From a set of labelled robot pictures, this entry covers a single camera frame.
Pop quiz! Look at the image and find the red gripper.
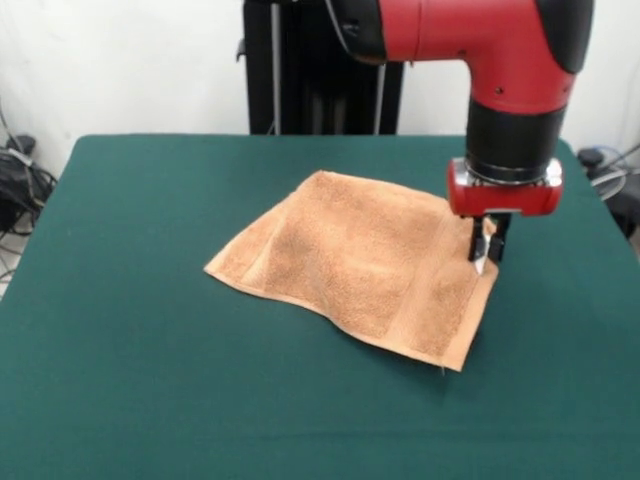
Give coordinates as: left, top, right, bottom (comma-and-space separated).
446, 157, 565, 265

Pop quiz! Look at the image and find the orange terry towel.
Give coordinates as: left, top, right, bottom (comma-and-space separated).
202, 169, 500, 374

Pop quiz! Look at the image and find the dark green table cloth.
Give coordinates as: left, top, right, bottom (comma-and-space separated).
0, 133, 640, 480

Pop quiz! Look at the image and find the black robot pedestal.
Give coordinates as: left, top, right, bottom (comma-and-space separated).
235, 0, 405, 136

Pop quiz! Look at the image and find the black cable tangle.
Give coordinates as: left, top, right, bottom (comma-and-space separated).
0, 99, 59, 296

